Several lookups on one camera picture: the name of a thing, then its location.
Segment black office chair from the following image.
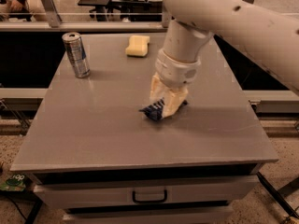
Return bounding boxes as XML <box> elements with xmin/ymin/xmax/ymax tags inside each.
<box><xmin>78</xmin><ymin>0</ymin><xmax>164</xmax><ymax>22</ymax></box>

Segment grey drawer with black handle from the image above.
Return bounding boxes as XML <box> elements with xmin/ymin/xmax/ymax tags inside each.
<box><xmin>34</xmin><ymin>175</ymin><xmax>258</xmax><ymax>209</ymax></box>

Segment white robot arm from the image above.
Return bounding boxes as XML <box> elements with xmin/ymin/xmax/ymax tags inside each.
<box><xmin>144</xmin><ymin>0</ymin><xmax>299</xmax><ymax>120</ymax></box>

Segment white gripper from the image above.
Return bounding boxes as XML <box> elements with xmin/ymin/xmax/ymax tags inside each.
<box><xmin>149</xmin><ymin>49</ymin><xmax>201</xmax><ymax>118</ymax></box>

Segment metal glass railing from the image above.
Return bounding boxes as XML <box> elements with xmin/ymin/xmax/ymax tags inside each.
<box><xmin>1</xmin><ymin>0</ymin><xmax>289</xmax><ymax>39</ymax></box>

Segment dark blue rxbar wrapper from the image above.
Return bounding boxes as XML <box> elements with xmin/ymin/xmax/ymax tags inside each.
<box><xmin>139</xmin><ymin>98</ymin><xmax>188</xmax><ymax>121</ymax></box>

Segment silver blue redbull can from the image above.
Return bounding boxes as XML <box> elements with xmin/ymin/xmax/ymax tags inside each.
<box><xmin>62</xmin><ymin>32</ymin><xmax>90</xmax><ymax>78</ymax></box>

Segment seated person in background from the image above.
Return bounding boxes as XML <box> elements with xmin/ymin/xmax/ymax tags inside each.
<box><xmin>0</xmin><ymin>0</ymin><xmax>47</xmax><ymax>21</ymax></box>

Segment yellow sponge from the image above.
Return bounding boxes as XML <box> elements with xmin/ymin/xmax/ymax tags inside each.
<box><xmin>125</xmin><ymin>35</ymin><xmax>150</xmax><ymax>57</ymax></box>

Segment green chip bag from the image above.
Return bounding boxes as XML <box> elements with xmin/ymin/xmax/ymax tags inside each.
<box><xmin>0</xmin><ymin>174</ymin><xmax>27</xmax><ymax>191</ymax></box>

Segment lower grey drawer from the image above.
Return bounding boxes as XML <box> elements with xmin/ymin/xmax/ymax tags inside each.
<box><xmin>63</xmin><ymin>206</ymin><xmax>233</xmax><ymax>224</ymax></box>

